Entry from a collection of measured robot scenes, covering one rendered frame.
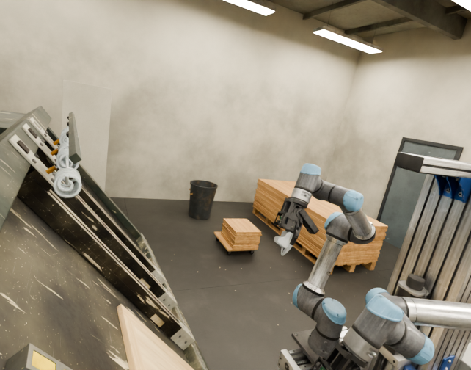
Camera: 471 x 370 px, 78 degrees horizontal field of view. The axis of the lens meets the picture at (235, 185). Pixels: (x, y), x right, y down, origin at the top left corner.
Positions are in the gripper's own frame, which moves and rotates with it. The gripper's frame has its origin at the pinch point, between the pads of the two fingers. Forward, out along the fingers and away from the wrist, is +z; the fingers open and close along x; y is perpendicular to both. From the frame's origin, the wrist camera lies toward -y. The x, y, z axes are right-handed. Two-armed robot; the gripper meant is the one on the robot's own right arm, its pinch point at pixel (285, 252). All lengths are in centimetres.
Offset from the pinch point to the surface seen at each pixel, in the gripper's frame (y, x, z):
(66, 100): 212, -318, -72
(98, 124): 168, -334, -63
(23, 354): 59, 48, 31
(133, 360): 38, 12, 45
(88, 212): 76, -41, 17
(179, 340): 14, -44, 58
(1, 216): 75, 40, 14
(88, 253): 65, -16, 28
